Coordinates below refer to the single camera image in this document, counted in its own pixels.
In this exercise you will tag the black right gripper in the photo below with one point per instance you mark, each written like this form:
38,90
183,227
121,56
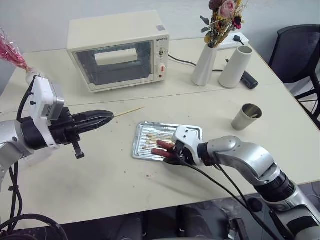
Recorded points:
186,156

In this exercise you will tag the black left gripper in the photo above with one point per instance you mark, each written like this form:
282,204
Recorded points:
63,130

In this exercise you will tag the red sausage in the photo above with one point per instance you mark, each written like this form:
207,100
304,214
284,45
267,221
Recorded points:
161,153
165,144

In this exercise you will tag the thin wooden skewer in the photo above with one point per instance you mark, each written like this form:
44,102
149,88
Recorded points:
130,111

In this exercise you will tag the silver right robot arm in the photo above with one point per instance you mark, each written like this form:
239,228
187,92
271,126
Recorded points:
250,157

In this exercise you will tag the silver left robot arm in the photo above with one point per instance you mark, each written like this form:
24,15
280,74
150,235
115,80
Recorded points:
10,146

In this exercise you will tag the silver metal baking tray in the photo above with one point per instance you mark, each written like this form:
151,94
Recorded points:
147,140

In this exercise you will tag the stainless steel cup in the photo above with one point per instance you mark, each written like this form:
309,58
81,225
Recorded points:
243,121

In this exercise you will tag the cream toaster oven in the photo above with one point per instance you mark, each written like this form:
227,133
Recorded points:
117,37

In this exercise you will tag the white twisted flower vase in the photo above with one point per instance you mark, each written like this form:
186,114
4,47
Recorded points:
203,66

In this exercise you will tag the pink cellophane wrapped flowers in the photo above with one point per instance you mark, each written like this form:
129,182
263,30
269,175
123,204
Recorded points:
13,55

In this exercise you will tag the black oblong case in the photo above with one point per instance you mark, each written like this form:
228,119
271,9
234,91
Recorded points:
250,80

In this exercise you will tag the white cylinder tube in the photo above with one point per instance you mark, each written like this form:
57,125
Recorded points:
235,67

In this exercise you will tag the white power strip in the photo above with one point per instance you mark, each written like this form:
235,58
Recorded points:
231,45

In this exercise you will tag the black power plug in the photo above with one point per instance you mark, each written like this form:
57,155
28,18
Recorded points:
238,39

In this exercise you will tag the dried flower bouquet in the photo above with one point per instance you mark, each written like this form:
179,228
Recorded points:
225,20

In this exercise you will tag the black mesh office chair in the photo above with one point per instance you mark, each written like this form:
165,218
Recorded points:
297,57

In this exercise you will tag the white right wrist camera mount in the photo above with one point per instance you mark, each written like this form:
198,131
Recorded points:
186,137

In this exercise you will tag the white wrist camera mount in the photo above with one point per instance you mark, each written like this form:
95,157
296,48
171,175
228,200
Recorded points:
43,96
186,137

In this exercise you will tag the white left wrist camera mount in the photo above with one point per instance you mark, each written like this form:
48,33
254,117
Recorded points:
43,96

